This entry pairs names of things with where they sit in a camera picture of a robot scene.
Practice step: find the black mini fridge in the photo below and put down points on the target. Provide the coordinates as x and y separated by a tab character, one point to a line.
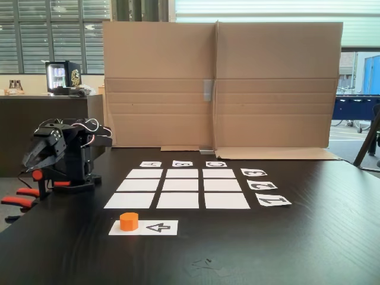
74	77

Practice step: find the blue foosball table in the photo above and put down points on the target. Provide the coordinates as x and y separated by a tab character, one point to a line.
356	108

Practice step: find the white nine-square grid sheet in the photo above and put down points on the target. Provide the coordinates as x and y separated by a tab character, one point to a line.
178	184

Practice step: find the brown bottle pack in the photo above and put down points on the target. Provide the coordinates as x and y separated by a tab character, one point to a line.
15	84

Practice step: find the blue container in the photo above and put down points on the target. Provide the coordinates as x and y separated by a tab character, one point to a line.
372	74

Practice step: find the grey duct tape strip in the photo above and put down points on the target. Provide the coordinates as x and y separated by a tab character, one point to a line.
206	150
208	90

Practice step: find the white arrow paper sheet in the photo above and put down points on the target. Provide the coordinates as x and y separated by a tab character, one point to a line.
142	233

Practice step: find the paper label letter A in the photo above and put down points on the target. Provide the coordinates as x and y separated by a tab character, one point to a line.
144	164

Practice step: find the paper label number 2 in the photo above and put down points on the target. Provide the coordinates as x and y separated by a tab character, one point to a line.
271	186

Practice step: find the paper label letter B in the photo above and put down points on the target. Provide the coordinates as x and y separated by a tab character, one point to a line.
175	164

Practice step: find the paper label number 3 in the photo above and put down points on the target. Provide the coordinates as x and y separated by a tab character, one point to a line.
245	172

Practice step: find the brown cardboard screen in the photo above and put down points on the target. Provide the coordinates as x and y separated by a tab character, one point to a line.
157	59
276	59

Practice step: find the orange and black clamp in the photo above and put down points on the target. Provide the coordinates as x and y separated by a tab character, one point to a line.
25	202

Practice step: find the paper label letter C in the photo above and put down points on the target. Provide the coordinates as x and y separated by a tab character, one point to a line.
209	164

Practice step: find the clear tape piece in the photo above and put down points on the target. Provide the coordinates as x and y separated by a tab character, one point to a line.
207	265

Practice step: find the paper label number 1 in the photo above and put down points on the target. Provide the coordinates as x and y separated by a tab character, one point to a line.
285	202

